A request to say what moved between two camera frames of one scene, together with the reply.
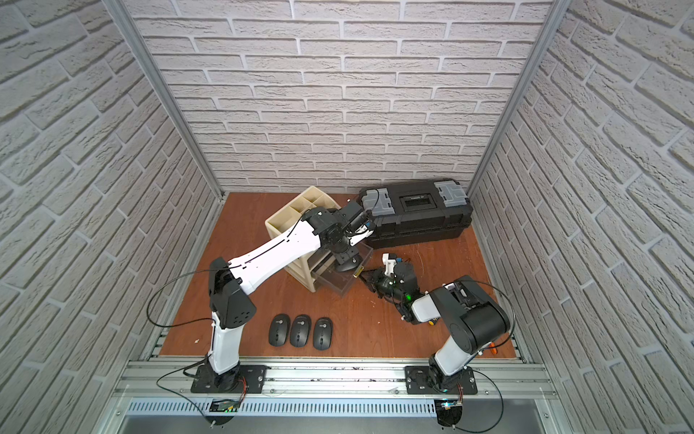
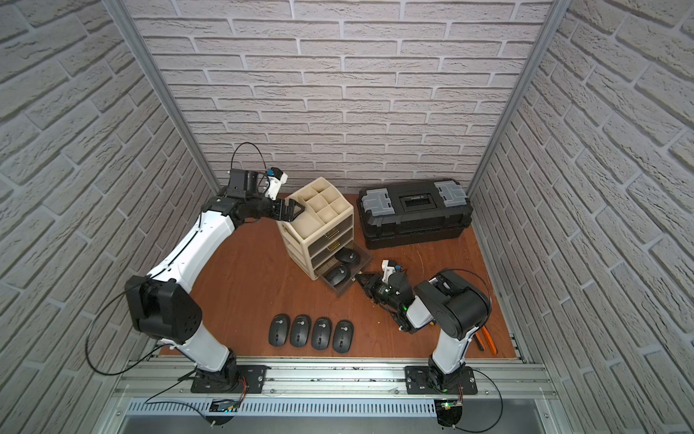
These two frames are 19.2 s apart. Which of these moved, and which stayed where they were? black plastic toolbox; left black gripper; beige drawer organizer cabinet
Moved: left black gripper; beige drawer organizer cabinet
Stayed: black plastic toolbox
